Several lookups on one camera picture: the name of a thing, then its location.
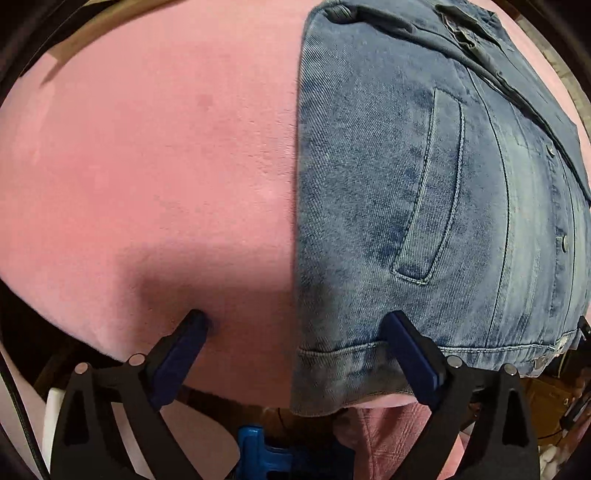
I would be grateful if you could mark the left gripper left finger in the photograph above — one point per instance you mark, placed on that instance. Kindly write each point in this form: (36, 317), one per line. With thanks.
(87, 443)

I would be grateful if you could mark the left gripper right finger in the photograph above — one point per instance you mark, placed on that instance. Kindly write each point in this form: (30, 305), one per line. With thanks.
(502, 445)

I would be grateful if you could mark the blue denim jacket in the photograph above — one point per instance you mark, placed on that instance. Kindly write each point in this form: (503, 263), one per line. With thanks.
(437, 175)

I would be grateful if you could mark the person's pink pajama legs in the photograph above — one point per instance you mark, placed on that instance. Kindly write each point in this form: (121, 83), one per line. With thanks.
(381, 437)

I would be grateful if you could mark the pink fleece bed blanket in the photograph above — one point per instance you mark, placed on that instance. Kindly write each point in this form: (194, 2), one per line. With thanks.
(155, 171)

